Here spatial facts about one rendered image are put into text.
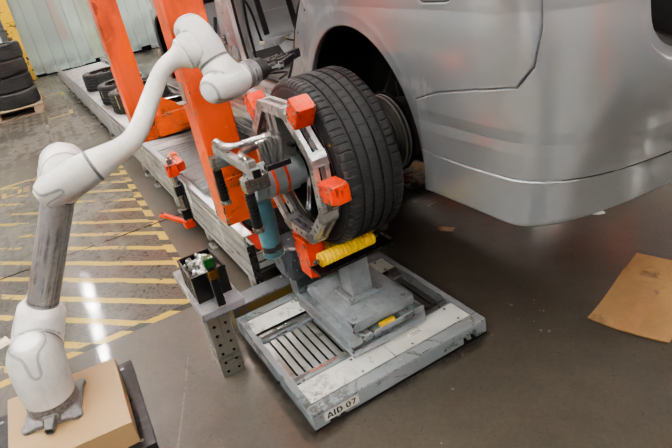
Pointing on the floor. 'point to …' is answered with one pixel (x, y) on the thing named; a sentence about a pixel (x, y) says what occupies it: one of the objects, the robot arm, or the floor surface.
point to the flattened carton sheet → (640, 299)
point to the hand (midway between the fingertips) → (292, 54)
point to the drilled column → (224, 345)
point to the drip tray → (411, 176)
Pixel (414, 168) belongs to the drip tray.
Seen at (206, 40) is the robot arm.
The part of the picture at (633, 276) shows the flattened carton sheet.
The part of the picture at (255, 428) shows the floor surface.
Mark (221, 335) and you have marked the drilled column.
